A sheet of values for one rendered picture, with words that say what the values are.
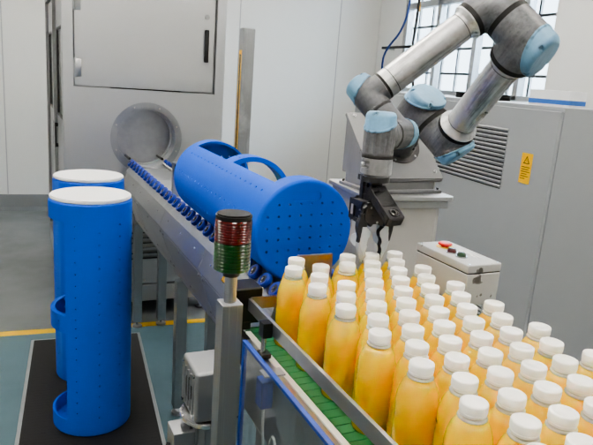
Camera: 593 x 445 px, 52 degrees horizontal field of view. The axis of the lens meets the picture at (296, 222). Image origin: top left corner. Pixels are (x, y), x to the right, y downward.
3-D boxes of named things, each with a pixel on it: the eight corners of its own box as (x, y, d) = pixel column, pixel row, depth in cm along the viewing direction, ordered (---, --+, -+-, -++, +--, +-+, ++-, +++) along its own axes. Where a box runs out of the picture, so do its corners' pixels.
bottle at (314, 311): (328, 373, 124) (335, 298, 120) (296, 373, 123) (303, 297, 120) (324, 359, 131) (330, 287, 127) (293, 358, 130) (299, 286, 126)
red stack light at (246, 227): (243, 235, 107) (244, 213, 106) (257, 245, 102) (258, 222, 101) (209, 237, 104) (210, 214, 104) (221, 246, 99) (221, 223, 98)
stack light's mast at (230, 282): (240, 293, 110) (245, 207, 106) (252, 305, 104) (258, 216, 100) (206, 296, 107) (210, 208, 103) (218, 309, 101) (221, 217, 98)
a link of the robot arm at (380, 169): (399, 160, 143) (369, 160, 140) (396, 179, 144) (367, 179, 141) (381, 155, 150) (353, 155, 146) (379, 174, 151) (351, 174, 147)
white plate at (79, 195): (108, 184, 234) (108, 187, 234) (36, 189, 215) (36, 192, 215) (145, 197, 214) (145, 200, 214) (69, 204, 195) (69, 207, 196)
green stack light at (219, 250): (243, 261, 108) (243, 235, 107) (255, 273, 103) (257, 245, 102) (208, 264, 106) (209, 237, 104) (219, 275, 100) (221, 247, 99)
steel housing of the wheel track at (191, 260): (171, 218, 358) (172, 162, 350) (353, 401, 168) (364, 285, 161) (122, 220, 346) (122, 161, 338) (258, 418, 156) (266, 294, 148)
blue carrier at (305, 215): (242, 208, 246) (244, 139, 239) (348, 277, 169) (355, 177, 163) (173, 212, 234) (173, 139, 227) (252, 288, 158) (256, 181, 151)
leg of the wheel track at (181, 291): (182, 408, 273) (186, 276, 258) (185, 415, 268) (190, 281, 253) (169, 411, 270) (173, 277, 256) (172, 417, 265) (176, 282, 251)
